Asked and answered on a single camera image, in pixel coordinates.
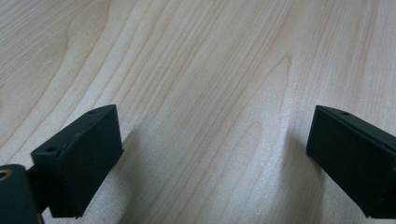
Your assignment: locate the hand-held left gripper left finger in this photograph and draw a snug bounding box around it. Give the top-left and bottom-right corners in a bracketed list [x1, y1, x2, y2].
[30, 104, 125, 218]

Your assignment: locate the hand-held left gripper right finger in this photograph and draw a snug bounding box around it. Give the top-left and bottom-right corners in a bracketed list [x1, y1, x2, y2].
[305, 105, 396, 219]

